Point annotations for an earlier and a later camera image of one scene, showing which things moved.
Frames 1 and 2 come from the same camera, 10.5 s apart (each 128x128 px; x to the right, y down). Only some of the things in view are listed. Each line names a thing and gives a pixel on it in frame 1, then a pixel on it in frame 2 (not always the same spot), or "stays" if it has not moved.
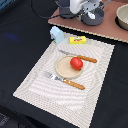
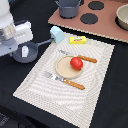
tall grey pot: x=64 y=9 stays
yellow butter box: x=77 y=39 stays
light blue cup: x=56 y=34 stays
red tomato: x=76 y=63 stays
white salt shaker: x=92 y=16 → x=25 y=51
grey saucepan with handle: x=99 y=15 → x=27 y=52
